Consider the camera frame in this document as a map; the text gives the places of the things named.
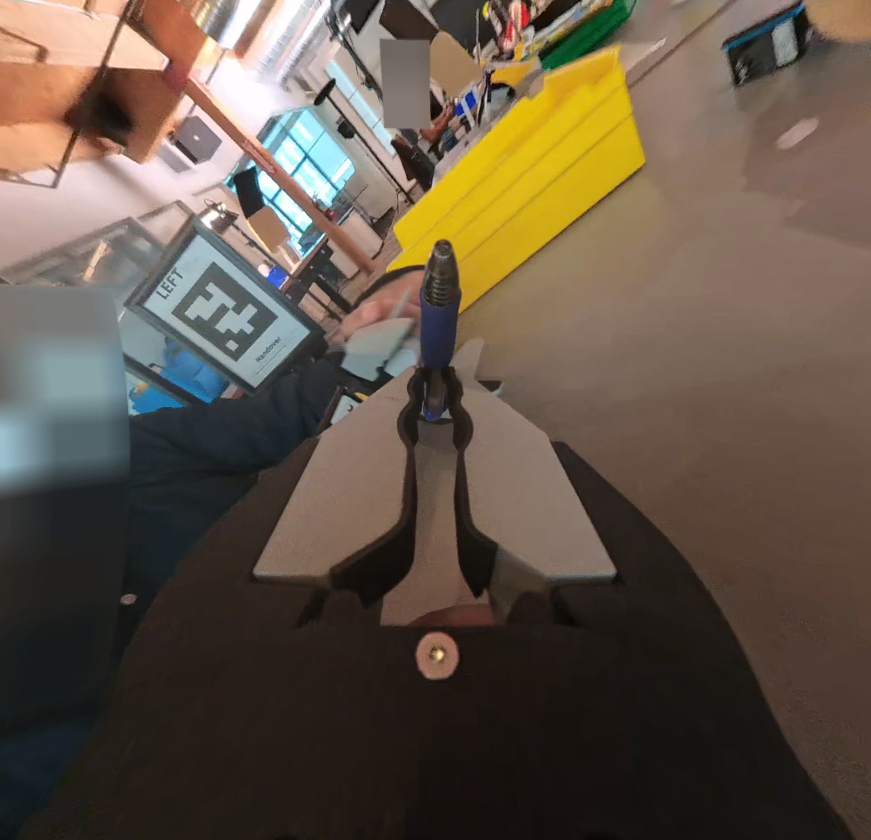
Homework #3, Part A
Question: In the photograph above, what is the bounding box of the green plastic bin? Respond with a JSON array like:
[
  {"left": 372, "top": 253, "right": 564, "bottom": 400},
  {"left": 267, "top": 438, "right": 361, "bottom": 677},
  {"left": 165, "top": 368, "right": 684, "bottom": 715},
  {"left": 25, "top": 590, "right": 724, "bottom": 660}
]
[{"left": 538, "top": 0, "right": 646, "bottom": 72}]

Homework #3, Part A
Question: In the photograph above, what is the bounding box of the yellow plastic bin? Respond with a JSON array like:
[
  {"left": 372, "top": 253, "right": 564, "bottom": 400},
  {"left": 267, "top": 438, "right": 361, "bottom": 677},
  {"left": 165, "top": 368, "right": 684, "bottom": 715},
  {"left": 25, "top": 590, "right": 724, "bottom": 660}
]
[{"left": 385, "top": 44, "right": 647, "bottom": 315}]

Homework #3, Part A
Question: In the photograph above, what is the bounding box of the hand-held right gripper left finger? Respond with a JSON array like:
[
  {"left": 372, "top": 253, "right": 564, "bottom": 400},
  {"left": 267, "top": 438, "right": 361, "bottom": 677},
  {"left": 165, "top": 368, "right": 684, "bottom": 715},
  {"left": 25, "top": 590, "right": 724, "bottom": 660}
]
[{"left": 252, "top": 367, "right": 419, "bottom": 607}]

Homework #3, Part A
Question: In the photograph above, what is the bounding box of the small clear plastic piece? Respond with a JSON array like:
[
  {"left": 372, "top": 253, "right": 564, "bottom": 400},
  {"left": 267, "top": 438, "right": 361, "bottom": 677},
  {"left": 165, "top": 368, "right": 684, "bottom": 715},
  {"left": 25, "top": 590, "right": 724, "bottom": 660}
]
[{"left": 774, "top": 117, "right": 822, "bottom": 151}]

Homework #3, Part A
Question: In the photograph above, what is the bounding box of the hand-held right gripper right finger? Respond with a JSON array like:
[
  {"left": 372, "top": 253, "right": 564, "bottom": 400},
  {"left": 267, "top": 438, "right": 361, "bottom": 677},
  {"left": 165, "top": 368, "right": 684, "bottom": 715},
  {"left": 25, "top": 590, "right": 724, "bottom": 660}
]
[{"left": 451, "top": 367, "right": 618, "bottom": 599}]

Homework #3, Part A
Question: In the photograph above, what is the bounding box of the black speaker box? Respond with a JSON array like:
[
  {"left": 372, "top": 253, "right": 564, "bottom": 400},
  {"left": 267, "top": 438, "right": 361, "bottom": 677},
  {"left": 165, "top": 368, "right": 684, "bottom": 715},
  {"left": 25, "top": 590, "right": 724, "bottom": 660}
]
[{"left": 172, "top": 114, "right": 223, "bottom": 165}]

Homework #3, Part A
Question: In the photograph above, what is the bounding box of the person's left forearm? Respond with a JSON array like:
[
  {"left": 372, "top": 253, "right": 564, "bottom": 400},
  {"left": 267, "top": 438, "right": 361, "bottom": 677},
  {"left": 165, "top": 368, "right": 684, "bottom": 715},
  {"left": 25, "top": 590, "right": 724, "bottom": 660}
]
[{"left": 128, "top": 353, "right": 349, "bottom": 582}]

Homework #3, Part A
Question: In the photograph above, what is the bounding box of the blue grip pen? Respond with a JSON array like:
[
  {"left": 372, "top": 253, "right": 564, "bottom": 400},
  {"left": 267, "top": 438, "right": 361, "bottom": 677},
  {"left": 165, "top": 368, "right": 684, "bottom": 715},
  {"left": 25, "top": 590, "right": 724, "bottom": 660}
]
[{"left": 417, "top": 239, "right": 464, "bottom": 424}]

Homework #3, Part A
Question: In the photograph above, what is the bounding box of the left tag sign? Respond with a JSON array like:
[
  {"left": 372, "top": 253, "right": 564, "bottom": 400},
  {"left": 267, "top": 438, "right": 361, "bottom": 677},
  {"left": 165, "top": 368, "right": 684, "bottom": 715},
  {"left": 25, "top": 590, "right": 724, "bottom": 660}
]
[{"left": 124, "top": 216, "right": 328, "bottom": 396}]

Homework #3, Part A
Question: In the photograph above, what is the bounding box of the black battery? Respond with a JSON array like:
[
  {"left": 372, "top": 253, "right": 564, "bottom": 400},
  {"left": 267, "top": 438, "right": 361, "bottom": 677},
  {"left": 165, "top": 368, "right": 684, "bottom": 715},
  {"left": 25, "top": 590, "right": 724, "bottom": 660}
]
[{"left": 721, "top": 3, "right": 815, "bottom": 88}]

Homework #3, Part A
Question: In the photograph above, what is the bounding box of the brown cardboard sheet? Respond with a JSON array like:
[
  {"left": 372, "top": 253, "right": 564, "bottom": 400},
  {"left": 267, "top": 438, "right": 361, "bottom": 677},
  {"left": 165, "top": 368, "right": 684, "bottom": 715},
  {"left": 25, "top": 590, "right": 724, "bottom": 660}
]
[{"left": 427, "top": 30, "right": 485, "bottom": 94}]

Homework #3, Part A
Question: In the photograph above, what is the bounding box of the silver air duct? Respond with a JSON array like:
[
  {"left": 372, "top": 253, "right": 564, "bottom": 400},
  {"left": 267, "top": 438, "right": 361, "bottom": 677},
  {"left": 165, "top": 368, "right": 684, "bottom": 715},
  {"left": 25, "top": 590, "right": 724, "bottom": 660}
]
[{"left": 192, "top": 0, "right": 292, "bottom": 53}]

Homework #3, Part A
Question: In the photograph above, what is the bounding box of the wooden pillar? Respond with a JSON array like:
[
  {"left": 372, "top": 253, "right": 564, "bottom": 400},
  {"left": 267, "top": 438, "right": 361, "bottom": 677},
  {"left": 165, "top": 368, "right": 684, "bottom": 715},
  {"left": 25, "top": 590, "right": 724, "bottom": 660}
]
[{"left": 163, "top": 64, "right": 377, "bottom": 274}]

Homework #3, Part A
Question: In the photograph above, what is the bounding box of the person's torso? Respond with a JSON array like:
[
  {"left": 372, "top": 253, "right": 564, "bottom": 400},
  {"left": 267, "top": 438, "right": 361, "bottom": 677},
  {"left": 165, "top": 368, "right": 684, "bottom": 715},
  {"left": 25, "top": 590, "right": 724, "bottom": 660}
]
[{"left": 0, "top": 496, "right": 137, "bottom": 742}]

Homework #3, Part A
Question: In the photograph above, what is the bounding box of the wooden side table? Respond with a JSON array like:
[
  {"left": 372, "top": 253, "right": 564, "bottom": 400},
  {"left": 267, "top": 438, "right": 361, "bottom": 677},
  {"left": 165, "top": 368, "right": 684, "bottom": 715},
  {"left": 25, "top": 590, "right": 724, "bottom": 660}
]
[{"left": 286, "top": 238, "right": 356, "bottom": 320}]

